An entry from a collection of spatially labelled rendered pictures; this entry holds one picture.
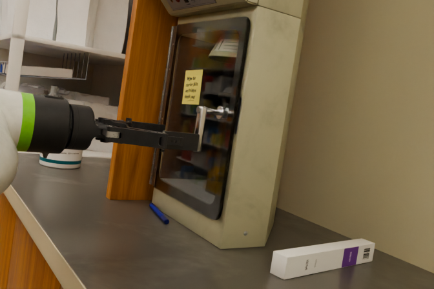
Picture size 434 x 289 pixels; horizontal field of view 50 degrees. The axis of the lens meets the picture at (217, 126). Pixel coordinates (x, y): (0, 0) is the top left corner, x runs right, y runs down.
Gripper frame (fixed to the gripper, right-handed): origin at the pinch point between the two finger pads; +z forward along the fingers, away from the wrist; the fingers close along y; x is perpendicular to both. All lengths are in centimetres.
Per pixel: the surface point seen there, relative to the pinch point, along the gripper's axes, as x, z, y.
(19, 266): 39, -16, 37
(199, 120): -3.5, 4.4, -0.9
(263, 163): 3.1, 17.9, -5.6
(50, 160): 18, -4, 70
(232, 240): 18.7, 13.0, -5.6
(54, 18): -33, 6, 132
